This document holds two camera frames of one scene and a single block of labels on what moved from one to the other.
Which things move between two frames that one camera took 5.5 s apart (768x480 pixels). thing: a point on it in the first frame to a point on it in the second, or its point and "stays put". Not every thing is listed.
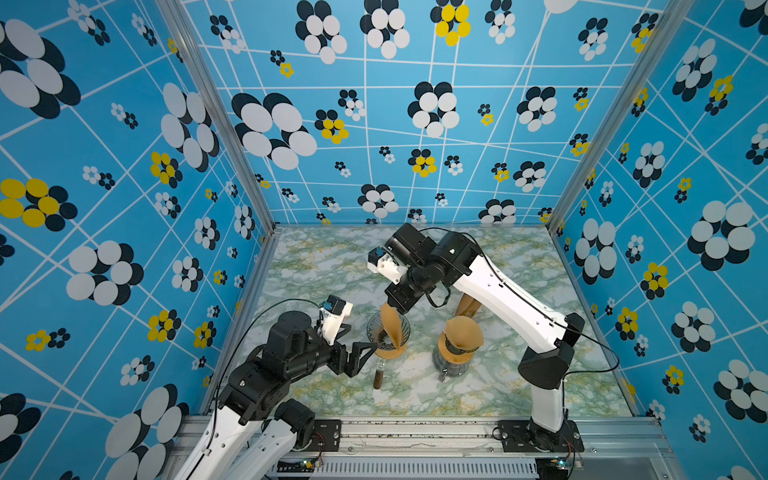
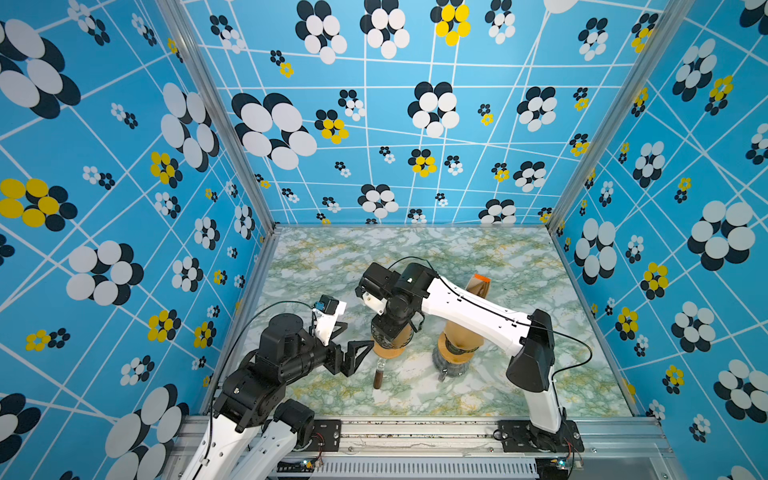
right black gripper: x=394 y=297 to x=390 y=332
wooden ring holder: x=391 y=353 stays put
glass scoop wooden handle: x=378 y=379 stays put
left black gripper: x=341 y=364 stays put
